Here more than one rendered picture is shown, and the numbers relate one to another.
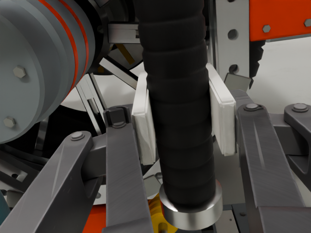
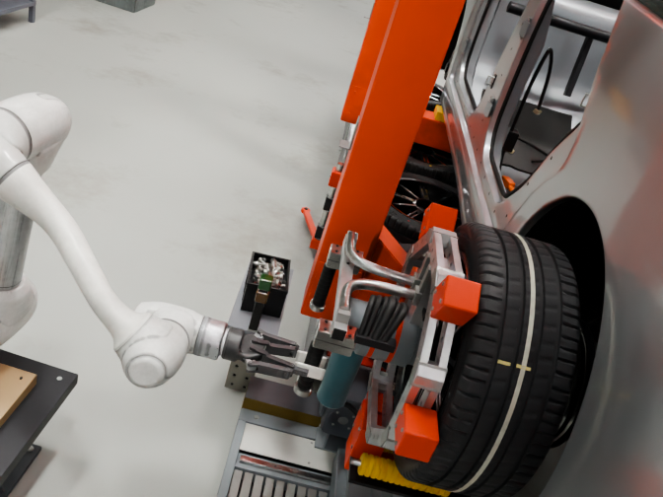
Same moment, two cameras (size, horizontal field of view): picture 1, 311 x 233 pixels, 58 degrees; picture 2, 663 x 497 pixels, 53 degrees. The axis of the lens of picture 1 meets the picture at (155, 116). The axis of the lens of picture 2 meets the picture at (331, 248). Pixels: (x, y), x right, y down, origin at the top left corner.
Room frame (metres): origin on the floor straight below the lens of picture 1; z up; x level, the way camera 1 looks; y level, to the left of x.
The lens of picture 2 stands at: (-0.07, -1.19, 1.83)
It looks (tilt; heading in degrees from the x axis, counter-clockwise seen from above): 30 degrees down; 81
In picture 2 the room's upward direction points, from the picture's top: 18 degrees clockwise
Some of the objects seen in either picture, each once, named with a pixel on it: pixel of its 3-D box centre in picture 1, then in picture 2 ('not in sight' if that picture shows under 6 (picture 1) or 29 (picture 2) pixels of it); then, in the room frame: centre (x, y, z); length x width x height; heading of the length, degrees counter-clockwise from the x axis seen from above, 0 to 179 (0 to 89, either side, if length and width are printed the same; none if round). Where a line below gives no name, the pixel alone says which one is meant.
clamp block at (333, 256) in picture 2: not in sight; (344, 258); (0.21, 0.32, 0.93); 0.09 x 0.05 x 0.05; 175
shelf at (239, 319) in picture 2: not in sight; (261, 298); (0.06, 0.74, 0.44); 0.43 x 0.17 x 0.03; 85
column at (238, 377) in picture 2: not in sight; (251, 340); (0.06, 0.77, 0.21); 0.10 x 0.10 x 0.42; 85
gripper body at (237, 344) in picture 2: not in sight; (244, 347); (0.00, 0.00, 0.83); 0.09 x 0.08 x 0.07; 176
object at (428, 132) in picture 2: not in sight; (417, 108); (0.75, 2.55, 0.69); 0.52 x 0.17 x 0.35; 175
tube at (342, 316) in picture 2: not in sight; (385, 291); (0.27, 0.05, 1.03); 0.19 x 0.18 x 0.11; 175
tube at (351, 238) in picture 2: not in sight; (386, 248); (0.29, 0.24, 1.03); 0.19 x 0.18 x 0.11; 175
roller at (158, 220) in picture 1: (162, 182); (405, 474); (0.49, 0.01, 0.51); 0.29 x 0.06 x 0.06; 175
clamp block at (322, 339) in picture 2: not in sight; (334, 336); (0.19, -0.02, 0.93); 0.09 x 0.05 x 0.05; 175
